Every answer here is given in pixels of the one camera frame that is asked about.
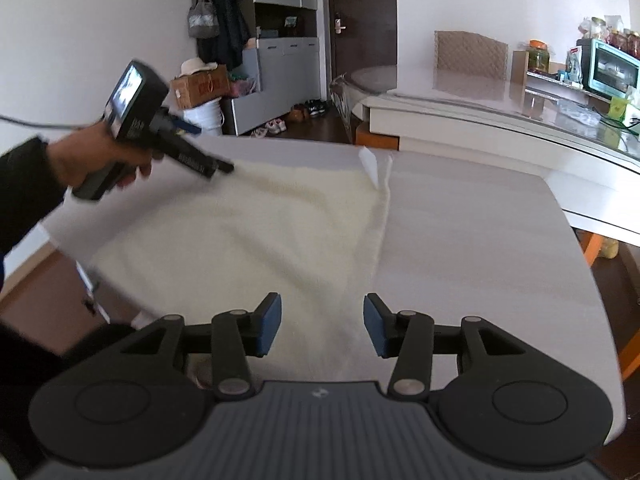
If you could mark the person's left hand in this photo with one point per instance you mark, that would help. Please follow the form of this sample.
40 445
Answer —
82 155

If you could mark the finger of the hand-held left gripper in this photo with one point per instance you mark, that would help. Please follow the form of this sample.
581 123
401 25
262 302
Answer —
192 129
200 157

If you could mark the grey hallway cabinet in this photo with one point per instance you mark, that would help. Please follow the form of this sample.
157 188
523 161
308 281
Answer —
285 60

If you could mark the white pink sneaker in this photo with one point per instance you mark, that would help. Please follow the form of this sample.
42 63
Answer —
259 132
276 126

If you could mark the dark wooden door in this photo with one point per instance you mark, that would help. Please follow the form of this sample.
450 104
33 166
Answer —
360 20

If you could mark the white plastic bucket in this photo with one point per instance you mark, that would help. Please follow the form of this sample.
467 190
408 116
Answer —
210 115

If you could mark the brown cardboard box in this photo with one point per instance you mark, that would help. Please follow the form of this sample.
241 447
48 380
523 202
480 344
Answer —
202 85

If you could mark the glass jar red contents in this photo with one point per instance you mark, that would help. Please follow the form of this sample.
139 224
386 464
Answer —
616 41
633 44

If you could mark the small brown cardboard panel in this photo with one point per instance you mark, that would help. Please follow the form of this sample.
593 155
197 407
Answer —
520 64

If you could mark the white hat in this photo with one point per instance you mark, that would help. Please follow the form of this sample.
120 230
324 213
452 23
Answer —
197 66

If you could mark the dark hanging coat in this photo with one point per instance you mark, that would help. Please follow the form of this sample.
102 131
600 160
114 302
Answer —
230 20

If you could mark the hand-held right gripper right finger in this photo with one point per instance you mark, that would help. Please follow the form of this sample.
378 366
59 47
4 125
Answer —
377 325

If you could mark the brown shoe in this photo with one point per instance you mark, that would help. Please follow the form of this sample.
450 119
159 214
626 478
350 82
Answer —
297 112

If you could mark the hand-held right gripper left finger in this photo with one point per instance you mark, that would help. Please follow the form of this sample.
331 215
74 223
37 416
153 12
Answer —
267 325

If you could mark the jar with orange lid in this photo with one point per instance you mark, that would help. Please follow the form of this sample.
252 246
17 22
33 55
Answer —
538 57

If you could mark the red white carton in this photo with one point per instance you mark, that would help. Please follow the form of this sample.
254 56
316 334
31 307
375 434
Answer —
573 65

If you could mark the grey hanging bag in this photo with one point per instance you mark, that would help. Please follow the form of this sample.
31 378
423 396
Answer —
202 17

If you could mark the white glass-topped dining table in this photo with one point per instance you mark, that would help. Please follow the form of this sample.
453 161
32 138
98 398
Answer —
475 110

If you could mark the clear plastic box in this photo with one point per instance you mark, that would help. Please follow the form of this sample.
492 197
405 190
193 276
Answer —
577 111

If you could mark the white towel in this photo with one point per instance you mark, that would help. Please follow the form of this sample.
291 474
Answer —
225 240

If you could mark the pink cloth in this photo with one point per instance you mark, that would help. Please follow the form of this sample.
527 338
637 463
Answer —
242 86

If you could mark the teal toaster oven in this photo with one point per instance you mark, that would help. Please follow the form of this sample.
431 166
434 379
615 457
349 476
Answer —
610 70

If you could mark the black sneaker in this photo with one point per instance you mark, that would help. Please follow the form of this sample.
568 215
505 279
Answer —
316 108

